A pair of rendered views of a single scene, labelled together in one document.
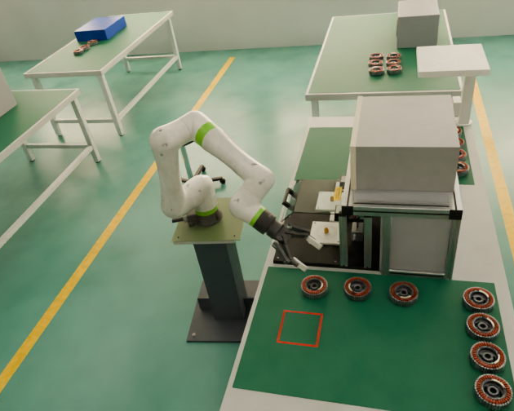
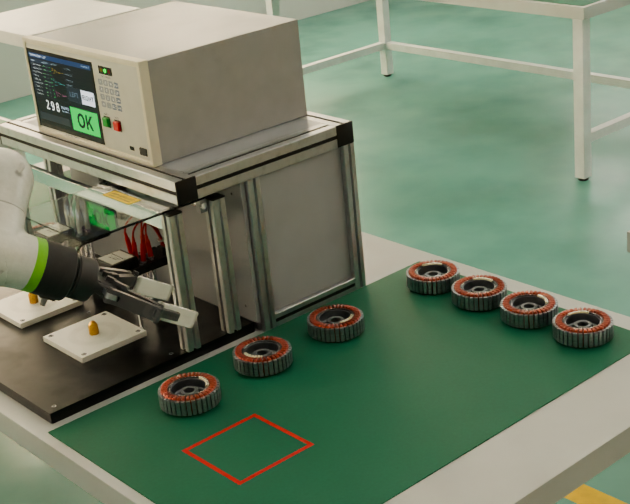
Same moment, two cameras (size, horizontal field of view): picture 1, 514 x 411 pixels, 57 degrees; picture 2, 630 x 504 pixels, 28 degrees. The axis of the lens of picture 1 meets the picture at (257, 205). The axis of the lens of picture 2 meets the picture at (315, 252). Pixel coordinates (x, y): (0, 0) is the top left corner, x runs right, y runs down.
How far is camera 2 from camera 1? 146 cm
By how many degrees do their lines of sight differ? 52
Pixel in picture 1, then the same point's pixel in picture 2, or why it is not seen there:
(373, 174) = (184, 116)
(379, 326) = (359, 372)
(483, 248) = not seen: hidden behind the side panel
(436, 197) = (296, 126)
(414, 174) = (246, 95)
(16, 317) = not seen: outside the picture
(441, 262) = (343, 256)
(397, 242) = (274, 239)
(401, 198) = (250, 144)
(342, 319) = (294, 399)
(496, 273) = (406, 253)
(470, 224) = not seen: hidden behind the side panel
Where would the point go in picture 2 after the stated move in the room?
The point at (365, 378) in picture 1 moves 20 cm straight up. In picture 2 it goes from (435, 422) to (427, 315)
